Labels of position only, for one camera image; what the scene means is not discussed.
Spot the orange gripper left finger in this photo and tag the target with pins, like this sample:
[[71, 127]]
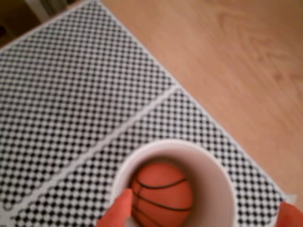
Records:
[[118, 212]]

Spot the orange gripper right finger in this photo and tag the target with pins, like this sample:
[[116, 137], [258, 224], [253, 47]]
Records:
[[291, 217]]

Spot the small orange basketball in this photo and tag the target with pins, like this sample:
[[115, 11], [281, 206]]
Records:
[[163, 196]]

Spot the white paper cup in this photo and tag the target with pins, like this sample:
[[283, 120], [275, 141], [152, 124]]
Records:
[[213, 184]]

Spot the black white checkerboard sheet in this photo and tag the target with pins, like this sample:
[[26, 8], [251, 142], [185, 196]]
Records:
[[189, 123], [71, 82]]

